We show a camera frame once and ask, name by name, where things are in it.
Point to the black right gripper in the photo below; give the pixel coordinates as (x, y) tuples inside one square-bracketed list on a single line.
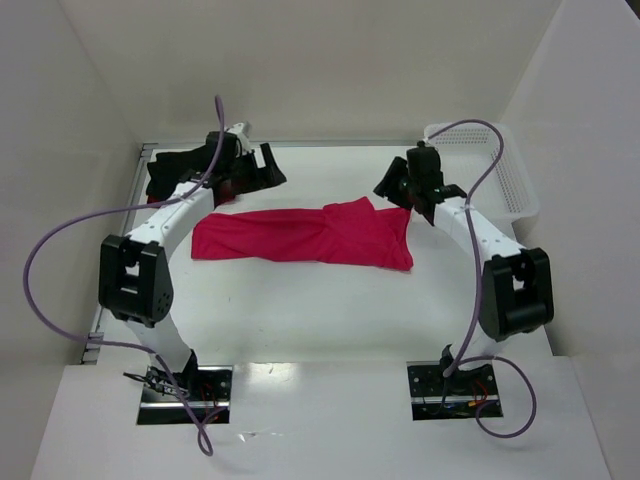
[(400, 182)]

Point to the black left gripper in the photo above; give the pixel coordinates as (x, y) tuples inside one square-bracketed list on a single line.
[(254, 167)]

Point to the pink t shirt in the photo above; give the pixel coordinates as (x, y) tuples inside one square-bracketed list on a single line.
[(351, 233)]

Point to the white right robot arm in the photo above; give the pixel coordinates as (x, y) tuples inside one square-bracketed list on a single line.
[(513, 284)]

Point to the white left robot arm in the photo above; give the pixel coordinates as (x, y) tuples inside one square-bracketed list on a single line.
[(135, 282)]

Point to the white plastic basket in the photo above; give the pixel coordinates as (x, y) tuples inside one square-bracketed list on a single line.
[(471, 149)]

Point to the black folded t shirt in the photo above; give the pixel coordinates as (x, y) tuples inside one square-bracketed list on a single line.
[(170, 167)]

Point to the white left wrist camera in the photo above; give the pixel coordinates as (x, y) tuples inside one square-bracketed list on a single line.
[(241, 131)]

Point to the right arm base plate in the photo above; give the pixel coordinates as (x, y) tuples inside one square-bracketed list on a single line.
[(459, 397)]

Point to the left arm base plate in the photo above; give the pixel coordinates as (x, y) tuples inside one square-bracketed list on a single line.
[(209, 399)]

